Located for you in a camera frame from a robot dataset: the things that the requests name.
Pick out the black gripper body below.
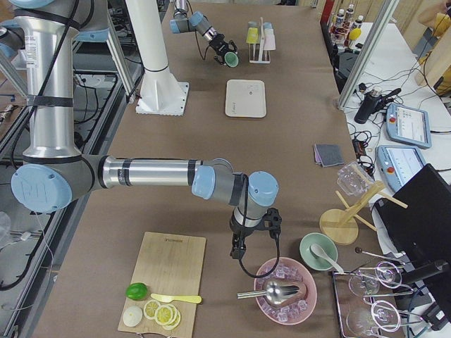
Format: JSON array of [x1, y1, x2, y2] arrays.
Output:
[[209, 35, 228, 55], [230, 208, 282, 259]]

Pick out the green plastic cup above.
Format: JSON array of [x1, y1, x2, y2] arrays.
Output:
[[224, 51, 239, 68]]

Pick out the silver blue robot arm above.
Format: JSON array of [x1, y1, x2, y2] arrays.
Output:
[[11, 1, 281, 260], [169, 1, 239, 68]]

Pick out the yellow plastic cup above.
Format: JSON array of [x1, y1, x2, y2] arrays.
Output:
[[246, 27, 260, 44]]

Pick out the pink plastic cup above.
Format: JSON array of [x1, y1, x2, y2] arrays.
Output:
[[264, 30, 276, 51]]

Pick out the cream plastic tray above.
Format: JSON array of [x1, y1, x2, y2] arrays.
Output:
[[225, 80, 266, 118]]

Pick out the wooden cup tree stand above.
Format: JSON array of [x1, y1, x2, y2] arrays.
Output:
[[319, 180, 408, 245]]

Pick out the white ceramic spoon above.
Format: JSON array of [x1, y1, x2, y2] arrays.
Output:
[[310, 243, 345, 274]]

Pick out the green ceramic bowl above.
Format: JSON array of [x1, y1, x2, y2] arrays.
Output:
[[299, 232, 338, 271]]

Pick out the metal ice scoop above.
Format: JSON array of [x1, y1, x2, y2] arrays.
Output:
[[237, 278, 307, 308]]

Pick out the pink bowl with ice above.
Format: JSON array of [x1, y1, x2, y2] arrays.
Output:
[[254, 257, 317, 325]]

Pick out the folded grey cloth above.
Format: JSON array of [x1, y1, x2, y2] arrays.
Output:
[[313, 144, 344, 167]]

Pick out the clear glass mug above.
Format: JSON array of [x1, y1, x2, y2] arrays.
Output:
[[337, 161, 374, 196]]

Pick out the bamboo cutting board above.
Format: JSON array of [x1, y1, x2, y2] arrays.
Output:
[[118, 232, 206, 337]]

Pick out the yellow plastic knife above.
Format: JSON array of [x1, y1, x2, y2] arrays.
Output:
[[150, 293, 202, 304]]

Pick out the lower teach pendant tablet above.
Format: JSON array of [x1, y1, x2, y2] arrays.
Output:
[[376, 145, 426, 192]]

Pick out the teach pendant tablet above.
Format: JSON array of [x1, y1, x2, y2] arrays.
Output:
[[386, 103, 432, 149], [376, 145, 426, 192]]

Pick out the lemon slices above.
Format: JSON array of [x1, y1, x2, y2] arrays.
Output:
[[143, 299, 181, 330]]

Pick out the black laptop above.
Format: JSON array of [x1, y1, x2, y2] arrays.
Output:
[[375, 163, 450, 267]]

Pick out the black water bottle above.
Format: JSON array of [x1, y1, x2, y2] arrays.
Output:
[[354, 86, 382, 124]]

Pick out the green lime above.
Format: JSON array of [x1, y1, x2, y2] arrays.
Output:
[[125, 282, 148, 301]]

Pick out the upper teach pendant tablet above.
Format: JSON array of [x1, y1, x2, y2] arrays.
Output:
[[386, 103, 432, 149]]

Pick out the white lemon end piece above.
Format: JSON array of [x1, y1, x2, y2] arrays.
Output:
[[122, 306, 143, 327]]

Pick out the white wire cup rack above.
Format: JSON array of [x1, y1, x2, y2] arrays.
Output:
[[247, 18, 275, 64]]

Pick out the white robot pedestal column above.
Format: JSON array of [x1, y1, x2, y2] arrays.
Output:
[[126, 0, 189, 116]]

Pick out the wire wine glass rack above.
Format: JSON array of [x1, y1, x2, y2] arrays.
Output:
[[332, 246, 432, 337]]

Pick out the aluminium frame post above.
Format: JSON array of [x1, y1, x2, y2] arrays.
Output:
[[337, 0, 400, 111]]

